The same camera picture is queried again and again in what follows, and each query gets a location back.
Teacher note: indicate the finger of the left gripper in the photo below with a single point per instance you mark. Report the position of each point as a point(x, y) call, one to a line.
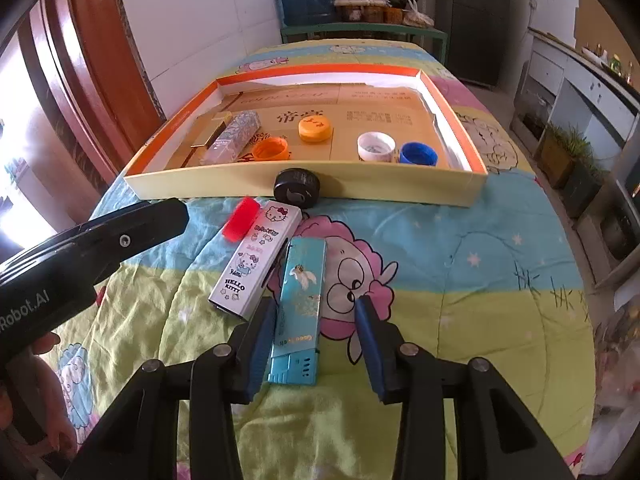
point(61, 272)

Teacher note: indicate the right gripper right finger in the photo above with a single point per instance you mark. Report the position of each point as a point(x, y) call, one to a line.
point(497, 436)

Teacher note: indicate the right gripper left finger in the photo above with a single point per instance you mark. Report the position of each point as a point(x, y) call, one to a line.
point(136, 438)

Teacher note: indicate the white Hello Kitty lighter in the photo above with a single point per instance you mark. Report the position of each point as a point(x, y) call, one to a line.
point(240, 286)

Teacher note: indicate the teal blue lighter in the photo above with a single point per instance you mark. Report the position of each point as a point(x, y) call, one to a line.
point(295, 354)

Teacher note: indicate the red bottle cap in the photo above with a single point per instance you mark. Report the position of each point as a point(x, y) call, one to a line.
point(241, 219)

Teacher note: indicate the black bottle cap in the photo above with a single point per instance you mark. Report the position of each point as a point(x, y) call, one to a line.
point(298, 187)

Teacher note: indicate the orange printed bottle cap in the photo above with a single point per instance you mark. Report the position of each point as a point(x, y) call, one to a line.
point(315, 129)

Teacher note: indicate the blue bottle cap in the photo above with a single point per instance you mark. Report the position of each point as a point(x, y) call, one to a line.
point(417, 153)

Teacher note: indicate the person's left hand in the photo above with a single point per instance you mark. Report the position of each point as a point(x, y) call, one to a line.
point(30, 386)

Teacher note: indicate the cartoon patterned bed quilt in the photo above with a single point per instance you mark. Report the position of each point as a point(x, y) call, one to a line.
point(497, 279)

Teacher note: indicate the clear glitter lighter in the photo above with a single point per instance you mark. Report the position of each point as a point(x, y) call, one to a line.
point(233, 139)

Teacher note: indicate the potted green plant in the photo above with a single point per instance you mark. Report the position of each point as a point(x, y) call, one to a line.
point(566, 158)

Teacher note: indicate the white bottle cap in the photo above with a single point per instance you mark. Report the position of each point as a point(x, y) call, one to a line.
point(375, 146)

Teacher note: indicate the orange cardboard tray box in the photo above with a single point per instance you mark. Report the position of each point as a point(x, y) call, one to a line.
point(366, 131)

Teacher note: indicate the white counter cabinet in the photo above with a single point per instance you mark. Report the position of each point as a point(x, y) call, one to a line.
point(559, 85)

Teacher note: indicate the green metal bench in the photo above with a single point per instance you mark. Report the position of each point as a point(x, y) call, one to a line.
point(364, 29)

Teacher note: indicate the white plastic bag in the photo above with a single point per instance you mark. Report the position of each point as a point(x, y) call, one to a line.
point(413, 17)

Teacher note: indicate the black refrigerator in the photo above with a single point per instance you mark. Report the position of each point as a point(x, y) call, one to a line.
point(476, 31)

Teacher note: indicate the red wooden door frame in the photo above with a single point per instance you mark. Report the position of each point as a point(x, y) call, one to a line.
point(88, 75)

